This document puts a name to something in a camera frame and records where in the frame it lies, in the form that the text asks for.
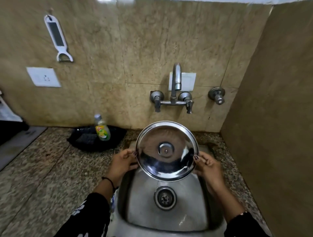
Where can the white blank wall plate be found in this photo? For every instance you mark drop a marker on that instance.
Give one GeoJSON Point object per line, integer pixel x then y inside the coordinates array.
{"type": "Point", "coordinates": [188, 81]}

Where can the steel wall faucet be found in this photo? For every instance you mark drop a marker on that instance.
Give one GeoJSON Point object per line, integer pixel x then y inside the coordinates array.
{"type": "Point", "coordinates": [176, 73]}

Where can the person's left forearm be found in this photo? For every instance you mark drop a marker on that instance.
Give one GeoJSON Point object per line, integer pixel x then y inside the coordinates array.
{"type": "Point", "coordinates": [102, 194]}

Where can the black plastic soap tray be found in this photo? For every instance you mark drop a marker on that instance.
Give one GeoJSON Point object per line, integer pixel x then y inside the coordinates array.
{"type": "Point", "coordinates": [117, 139]}

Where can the round steel lid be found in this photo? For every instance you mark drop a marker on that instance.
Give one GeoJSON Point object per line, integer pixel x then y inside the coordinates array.
{"type": "Point", "coordinates": [171, 166]}

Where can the steel sink drain strainer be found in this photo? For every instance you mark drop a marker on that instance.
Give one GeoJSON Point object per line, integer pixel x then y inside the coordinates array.
{"type": "Point", "coordinates": [165, 198]}

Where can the white checked cloth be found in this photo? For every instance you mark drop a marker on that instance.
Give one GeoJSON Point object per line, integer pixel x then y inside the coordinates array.
{"type": "Point", "coordinates": [9, 114]}

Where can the clear dish soap bottle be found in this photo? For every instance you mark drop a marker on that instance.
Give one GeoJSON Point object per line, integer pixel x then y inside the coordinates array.
{"type": "Point", "coordinates": [102, 131]}

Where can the white hanging peeler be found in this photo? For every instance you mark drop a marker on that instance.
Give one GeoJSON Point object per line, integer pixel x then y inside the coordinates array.
{"type": "Point", "coordinates": [56, 34]}

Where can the person's left hand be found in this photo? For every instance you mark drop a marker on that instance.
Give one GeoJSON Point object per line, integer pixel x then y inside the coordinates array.
{"type": "Point", "coordinates": [122, 164]}

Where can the steel wall valve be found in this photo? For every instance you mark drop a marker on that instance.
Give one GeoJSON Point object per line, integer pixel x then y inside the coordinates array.
{"type": "Point", "coordinates": [216, 94]}

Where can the person's right forearm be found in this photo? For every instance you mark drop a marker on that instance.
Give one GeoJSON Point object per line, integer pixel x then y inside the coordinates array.
{"type": "Point", "coordinates": [229, 205]}

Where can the white wall socket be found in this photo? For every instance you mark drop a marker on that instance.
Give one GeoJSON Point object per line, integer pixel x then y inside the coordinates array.
{"type": "Point", "coordinates": [44, 77]}

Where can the black wrist thread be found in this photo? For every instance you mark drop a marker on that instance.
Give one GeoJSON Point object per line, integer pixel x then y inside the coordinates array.
{"type": "Point", "coordinates": [110, 181]}

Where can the grey drip tray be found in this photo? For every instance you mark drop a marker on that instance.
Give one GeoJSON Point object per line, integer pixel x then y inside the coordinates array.
{"type": "Point", "coordinates": [19, 146]}

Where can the steel sink basin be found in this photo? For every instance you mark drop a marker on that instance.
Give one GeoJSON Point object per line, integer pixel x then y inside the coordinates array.
{"type": "Point", "coordinates": [146, 207]}

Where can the dark scrub sponge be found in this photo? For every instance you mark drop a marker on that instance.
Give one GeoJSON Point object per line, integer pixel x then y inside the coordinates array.
{"type": "Point", "coordinates": [85, 139]}

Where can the person's right hand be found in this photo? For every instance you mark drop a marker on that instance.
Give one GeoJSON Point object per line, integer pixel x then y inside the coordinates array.
{"type": "Point", "coordinates": [211, 173]}

